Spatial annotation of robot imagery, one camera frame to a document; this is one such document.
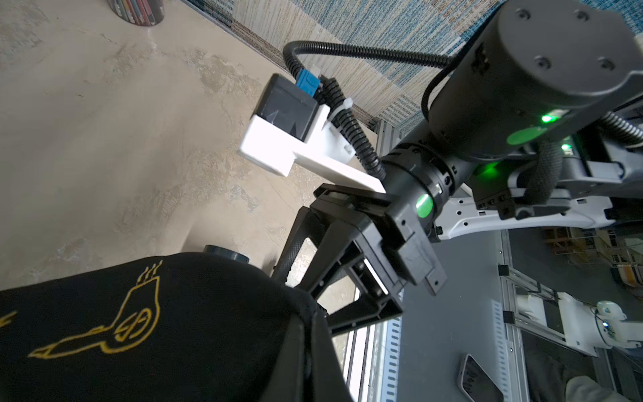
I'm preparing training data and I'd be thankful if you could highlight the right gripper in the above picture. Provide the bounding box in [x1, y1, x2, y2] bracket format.
[271, 184, 447, 332]

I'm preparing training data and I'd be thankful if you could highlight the dark green hair dryer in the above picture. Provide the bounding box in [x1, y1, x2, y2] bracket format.
[203, 245, 249, 263]

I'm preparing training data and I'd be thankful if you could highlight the black hair dryer bag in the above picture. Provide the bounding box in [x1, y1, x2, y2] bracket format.
[1, 253, 351, 401]

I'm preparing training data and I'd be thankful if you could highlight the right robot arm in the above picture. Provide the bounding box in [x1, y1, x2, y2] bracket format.
[265, 1, 642, 334]

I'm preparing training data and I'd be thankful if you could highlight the striped pencil cup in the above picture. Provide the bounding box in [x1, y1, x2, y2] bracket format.
[106, 0, 165, 27]

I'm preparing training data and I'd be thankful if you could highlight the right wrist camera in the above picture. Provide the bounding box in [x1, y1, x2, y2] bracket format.
[239, 70, 385, 194]

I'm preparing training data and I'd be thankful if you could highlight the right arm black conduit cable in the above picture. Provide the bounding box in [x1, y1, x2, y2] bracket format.
[282, 39, 455, 182]

